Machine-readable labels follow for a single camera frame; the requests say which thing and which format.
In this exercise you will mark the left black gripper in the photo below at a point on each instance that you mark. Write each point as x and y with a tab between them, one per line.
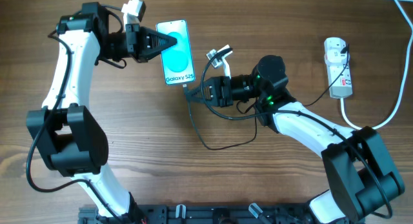
140	44

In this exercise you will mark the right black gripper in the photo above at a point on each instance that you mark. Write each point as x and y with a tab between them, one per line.
222	91

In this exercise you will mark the blue screen Galaxy smartphone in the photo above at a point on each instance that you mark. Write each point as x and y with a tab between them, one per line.
177	60

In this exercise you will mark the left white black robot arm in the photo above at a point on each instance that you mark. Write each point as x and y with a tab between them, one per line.
64	132

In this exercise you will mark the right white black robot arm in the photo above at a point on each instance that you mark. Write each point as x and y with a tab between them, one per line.
361	174

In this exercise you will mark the white USB charger plug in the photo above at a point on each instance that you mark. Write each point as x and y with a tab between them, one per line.
336	56

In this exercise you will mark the white power strip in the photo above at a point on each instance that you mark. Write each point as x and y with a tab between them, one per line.
339	79

